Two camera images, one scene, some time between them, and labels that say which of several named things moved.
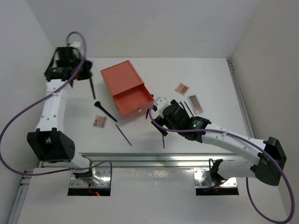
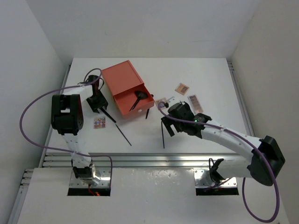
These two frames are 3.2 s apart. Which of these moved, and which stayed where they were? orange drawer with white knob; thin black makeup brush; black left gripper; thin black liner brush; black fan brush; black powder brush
Moved: black fan brush; black left gripper
Stayed: orange drawer with white knob; thin black liner brush; thin black makeup brush; black powder brush
